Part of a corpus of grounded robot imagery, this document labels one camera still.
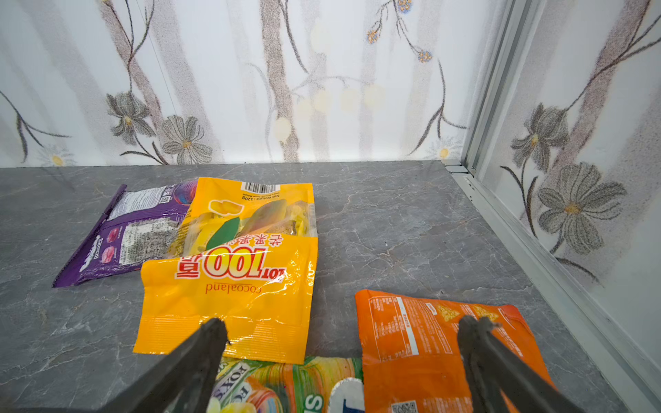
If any purple snack packet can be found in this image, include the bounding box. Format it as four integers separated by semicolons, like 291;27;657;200
53;179;197;287

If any orange chips packet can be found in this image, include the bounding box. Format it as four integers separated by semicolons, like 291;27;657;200
356;290;551;412

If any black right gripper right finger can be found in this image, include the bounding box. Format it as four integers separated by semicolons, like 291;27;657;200
458;316;582;413

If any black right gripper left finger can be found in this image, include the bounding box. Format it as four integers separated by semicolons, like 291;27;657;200
99;318;229;412

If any yellow mango gummy packet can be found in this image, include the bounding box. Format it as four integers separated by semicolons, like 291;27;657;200
134;177;318;364

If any green yellow Fox's candy packet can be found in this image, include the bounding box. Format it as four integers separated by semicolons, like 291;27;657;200
207;356;366;412

